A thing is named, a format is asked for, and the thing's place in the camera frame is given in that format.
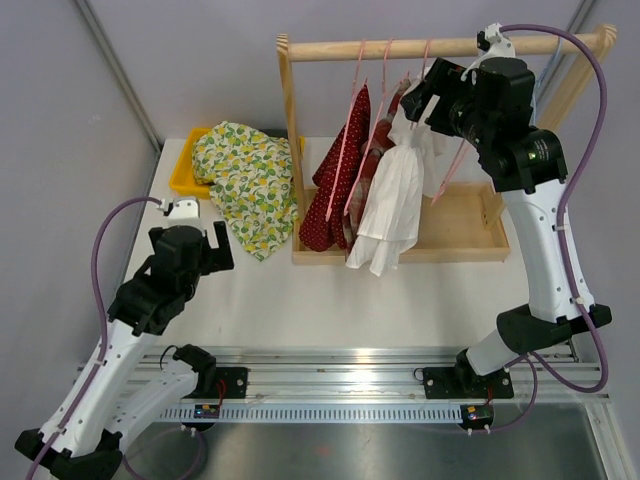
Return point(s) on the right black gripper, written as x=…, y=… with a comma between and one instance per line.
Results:
x=445, y=80

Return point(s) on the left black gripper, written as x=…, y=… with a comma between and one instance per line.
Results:
x=219, y=258

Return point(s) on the pink hanger of white skirt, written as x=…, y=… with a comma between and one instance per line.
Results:
x=423, y=69

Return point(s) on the pink hanger of lemon skirt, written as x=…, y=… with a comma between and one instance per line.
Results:
x=457, y=161

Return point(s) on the pink hanger of plaid skirt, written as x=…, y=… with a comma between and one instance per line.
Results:
x=374, y=122

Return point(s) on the red plaid skirt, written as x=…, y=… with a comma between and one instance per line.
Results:
x=379, y=146

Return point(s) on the pink hanger of polka skirt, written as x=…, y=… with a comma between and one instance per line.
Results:
x=354, y=93

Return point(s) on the lemon print skirt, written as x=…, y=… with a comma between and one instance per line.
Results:
x=249, y=177

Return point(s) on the red polka dot skirt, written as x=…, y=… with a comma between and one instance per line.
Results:
x=322, y=227

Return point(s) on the white skirt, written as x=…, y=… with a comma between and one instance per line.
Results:
x=391, y=218

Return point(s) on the blue wire hanger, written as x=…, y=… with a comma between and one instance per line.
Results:
x=547, y=68

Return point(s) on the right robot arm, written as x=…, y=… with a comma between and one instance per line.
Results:
x=490, y=107

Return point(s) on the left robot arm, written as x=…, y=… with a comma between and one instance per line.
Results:
x=87, y=436

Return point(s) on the yellow plastic bin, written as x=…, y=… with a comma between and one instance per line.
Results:
x=182, y=180

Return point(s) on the wooden clothes rack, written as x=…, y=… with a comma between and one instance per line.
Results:
x=465, y=224

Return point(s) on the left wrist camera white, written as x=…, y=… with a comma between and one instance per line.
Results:
x=182, y=211

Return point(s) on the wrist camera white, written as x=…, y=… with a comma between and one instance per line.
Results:
x=491, y=43
x=182, y=211

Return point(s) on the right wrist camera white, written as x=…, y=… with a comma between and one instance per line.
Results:
x=491, y=43

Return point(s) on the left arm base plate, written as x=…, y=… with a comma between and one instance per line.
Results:
x=225, y=383

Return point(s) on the aluminium mounting rail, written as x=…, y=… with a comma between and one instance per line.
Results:
x=365, y=385

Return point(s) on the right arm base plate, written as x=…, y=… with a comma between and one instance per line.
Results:
x=448, y=383

